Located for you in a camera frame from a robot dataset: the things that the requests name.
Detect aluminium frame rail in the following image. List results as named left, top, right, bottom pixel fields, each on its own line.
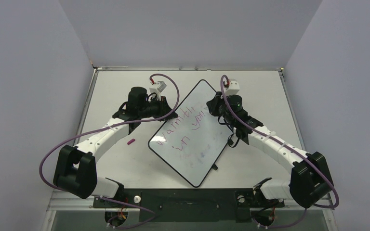
left=47, top=190, right=332, bottom=211

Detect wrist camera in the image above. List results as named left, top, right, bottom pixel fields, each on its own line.
left=224, top=79, right=240, bottom=96
left=149, top=81, right=167, bottom=95

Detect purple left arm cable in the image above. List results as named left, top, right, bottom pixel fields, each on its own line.
left=39, top=73, right=181, bottom=231

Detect magenta marker cap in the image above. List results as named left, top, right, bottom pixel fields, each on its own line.
left=127, top=139, right=135, bottom=145

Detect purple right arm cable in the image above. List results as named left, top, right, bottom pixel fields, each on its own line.
left=220, top=75, right=340, bottom=231

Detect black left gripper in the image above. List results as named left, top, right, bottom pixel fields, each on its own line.
left=139, top=95, right=177, bottom=122

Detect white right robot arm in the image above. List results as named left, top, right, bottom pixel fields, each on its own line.
left=206, top=92, right=337, bottom=208

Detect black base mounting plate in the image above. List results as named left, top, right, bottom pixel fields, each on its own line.
left=93, top=188, right=285, bottom=222

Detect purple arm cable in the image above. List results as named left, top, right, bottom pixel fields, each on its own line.
left=39, top=73, right=181, bottom=231
left=220, top=75, right=340, bottom=231

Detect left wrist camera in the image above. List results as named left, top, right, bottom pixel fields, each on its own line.
left=149, top=81, right=167, bottom=95

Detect black framed whiteboard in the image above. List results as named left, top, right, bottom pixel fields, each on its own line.
left=148, top=79, right=232, bottom=188

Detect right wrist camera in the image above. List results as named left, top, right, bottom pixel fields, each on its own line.
left=224, top=79, right=240, bottom=96

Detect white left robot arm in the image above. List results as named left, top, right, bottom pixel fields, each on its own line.
left=53, top=87, right=178, bottom=207

